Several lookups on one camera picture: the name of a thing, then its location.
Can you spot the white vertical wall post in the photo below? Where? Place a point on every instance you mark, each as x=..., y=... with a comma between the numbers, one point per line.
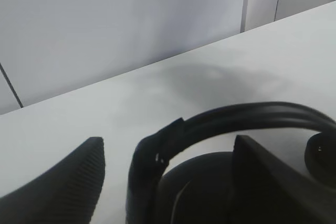
x=243, y=17

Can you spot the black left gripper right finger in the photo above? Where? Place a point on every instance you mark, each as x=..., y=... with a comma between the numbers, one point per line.
x=267, y=190

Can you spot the small black teacup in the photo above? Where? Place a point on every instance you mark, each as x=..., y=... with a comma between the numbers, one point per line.
x=320, y=156

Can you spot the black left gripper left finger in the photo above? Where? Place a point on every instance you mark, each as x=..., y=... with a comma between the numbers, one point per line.
x=66, y=193

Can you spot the black cast iron teapot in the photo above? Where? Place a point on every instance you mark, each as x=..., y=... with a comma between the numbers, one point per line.
x=204, y=170

